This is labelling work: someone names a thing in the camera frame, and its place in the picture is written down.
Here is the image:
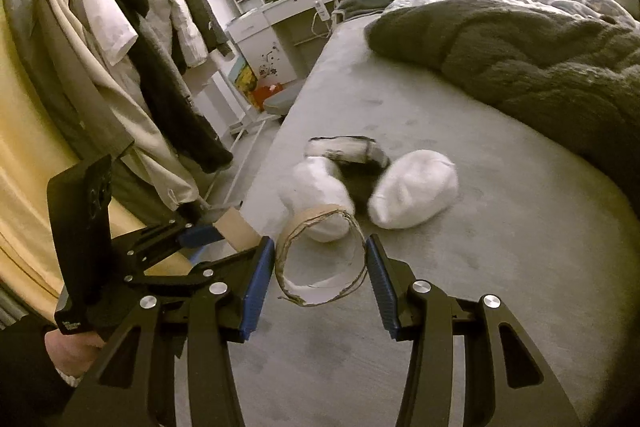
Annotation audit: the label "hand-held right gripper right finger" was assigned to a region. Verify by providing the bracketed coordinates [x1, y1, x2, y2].
[364, 233, 583, 427]

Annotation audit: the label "white clothes rack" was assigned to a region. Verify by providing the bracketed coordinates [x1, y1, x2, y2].
[200, 72, 286, 210]

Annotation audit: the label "cardboard tape ring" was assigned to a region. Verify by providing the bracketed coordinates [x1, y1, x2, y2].
[273, 203, 372, 308]

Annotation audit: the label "red object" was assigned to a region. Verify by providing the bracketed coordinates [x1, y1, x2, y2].
[250, 84, 281, 112]

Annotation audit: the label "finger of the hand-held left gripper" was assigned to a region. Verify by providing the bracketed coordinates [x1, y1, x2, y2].
[127, 219, 227, 268]
[124, 247, 262, 299]

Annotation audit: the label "black fuzzy garment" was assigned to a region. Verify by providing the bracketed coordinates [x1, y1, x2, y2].
[127, 14, 235, 175]

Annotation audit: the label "white puffer jacket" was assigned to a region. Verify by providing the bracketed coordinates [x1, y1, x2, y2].
[120, 0, 208, 68]

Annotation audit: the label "grey bed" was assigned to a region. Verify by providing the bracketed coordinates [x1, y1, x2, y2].
[232, 0, 640, 427]

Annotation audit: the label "grey fluffy blanket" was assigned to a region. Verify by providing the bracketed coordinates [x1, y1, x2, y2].
[365, 0, 640, 208]

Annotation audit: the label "hanging clothes on rack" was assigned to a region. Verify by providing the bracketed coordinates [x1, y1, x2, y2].
[37, 0, 202, 214]

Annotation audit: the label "white fluffy earmuffs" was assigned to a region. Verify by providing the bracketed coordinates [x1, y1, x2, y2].
[284, 135, 459, 244]

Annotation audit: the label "white t-shirt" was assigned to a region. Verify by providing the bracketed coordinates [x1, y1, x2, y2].
[72, 0, 140, 68]

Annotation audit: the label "person's left hand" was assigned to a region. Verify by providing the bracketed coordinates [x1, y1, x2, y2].
[44, 329, 108, 388]

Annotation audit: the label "brown cardboard piece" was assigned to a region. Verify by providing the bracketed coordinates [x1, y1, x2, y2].
[214, 207, 262, 254]

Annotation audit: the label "grey seat cushion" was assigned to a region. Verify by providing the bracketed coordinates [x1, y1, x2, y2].
[262, 89, 299, 118]

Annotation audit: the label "dark green garment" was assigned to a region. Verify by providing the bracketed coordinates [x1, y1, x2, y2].
[147, 0, 235, 58]

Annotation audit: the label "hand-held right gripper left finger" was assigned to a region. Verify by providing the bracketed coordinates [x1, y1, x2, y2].
[65, 234, 276, 427]

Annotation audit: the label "colourful picture board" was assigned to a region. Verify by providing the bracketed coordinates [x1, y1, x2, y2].
[229, 57, 261, 108]

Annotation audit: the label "white dressing table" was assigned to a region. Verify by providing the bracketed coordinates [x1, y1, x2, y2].
[220, 0, 337, 88]

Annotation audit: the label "person's left forearm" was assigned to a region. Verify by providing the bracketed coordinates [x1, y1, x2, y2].
[0, 314, 101, 427]

